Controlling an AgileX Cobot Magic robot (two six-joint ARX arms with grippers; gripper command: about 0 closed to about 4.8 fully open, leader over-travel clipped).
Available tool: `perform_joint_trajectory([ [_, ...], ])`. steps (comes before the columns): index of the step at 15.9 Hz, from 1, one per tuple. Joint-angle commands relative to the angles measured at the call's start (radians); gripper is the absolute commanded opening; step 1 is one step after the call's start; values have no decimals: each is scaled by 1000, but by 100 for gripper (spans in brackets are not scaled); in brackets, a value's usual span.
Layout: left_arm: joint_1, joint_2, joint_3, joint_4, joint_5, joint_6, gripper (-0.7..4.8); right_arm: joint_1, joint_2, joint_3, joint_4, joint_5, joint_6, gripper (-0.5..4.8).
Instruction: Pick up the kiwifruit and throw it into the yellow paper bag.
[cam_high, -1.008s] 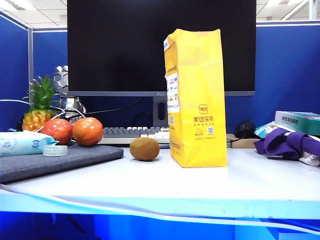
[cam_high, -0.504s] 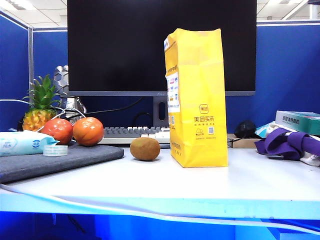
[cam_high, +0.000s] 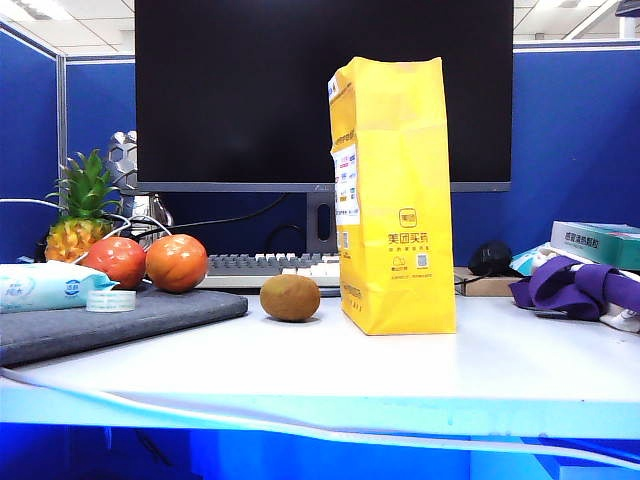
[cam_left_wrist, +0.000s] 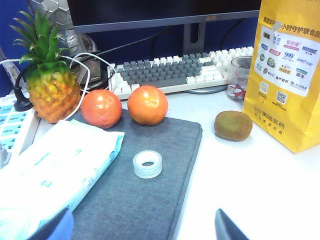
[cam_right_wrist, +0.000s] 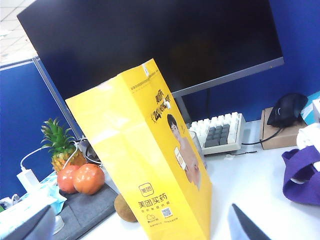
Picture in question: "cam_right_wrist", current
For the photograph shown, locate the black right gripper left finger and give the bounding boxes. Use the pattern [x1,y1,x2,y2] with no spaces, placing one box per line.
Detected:
[0,204,56,240]

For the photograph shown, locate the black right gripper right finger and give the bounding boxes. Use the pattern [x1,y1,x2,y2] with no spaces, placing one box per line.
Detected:
[228,203,272,240]

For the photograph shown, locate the purple cloth bag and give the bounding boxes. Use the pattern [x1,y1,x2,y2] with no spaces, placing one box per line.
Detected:
[281,145,320,206]

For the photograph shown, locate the brown kiwifruit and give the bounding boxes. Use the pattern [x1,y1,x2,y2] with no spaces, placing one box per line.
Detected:
[113,193,138,223]

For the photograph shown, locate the yellow paper bag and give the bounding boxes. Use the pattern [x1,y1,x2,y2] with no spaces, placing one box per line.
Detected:
[65,58,213,240]

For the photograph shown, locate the wet wipes pack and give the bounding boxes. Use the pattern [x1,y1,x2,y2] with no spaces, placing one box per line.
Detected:
[0,197,55,235]

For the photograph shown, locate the clear tape roll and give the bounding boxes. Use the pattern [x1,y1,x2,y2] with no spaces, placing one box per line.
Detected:
[52,214,65,236]

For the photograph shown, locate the blue face mask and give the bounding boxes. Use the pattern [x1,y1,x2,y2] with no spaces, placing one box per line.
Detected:
[39,172,68,216]

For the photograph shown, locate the white power adapter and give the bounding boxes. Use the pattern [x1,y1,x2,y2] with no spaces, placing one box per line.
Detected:
[16,169,41,193]

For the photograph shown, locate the grey felt sleeve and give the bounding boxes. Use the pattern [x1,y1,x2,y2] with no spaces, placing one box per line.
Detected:
[52,183,120,240]

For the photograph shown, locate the red tomato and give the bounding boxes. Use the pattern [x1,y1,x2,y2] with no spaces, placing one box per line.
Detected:
[56,164,81,195]

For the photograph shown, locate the orange-red tomato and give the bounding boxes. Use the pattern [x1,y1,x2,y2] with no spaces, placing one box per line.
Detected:
[73,163,105,196]

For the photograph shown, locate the small pineapple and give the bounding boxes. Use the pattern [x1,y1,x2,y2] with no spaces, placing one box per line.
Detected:
[41,118,87,173]

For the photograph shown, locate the brown cardboard box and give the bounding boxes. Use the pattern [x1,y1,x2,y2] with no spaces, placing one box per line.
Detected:
[259,107,308,150]

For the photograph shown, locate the grey white mechanical keyboard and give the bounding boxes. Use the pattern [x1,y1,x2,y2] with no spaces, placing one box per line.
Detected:
[187,112,247,156]

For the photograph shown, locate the black computer mouse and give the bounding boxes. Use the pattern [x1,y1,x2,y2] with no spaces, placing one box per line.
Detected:
[266,92,309,127]

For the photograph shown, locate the teal white carton box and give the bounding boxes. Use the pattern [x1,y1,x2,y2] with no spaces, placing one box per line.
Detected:
[299,90,320,123]

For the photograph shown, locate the black computer monitor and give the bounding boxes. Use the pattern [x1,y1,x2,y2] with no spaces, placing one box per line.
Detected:
[16,0,285,101]

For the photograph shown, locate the thin white charger cable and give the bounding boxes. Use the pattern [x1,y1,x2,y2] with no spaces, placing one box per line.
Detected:
[20,139,83,174]

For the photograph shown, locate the black mouse cable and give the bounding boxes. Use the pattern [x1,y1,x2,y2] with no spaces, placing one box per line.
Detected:
[241,126,285,147]

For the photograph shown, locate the grey partition post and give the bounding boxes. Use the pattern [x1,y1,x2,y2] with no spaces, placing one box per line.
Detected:
[32,56,85,139]

